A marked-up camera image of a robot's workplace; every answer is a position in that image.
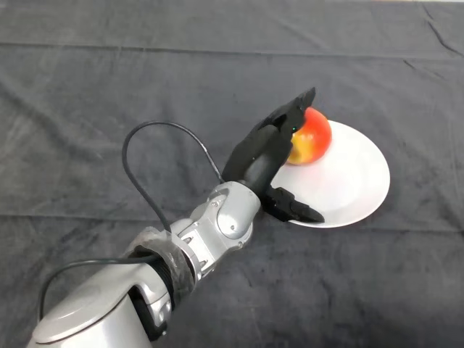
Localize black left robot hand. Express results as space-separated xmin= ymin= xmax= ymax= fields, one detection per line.
xmin=221 ymin=86 xmax=326 ymax=223

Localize red yellow apple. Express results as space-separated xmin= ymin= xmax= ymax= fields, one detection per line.
xmin=285 ymin=106 xmax=333 ymax=166

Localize black cloth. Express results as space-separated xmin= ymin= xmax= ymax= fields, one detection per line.
xmin=0 ymin=0 xmax=464 ymax=348

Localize round white plate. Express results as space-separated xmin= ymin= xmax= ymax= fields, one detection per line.
xmin=270 ymin=120 xmax=392 ymax=229

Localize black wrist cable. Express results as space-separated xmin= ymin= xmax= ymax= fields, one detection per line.
xmin=38 ymin=120 xmax=226 ymax=320

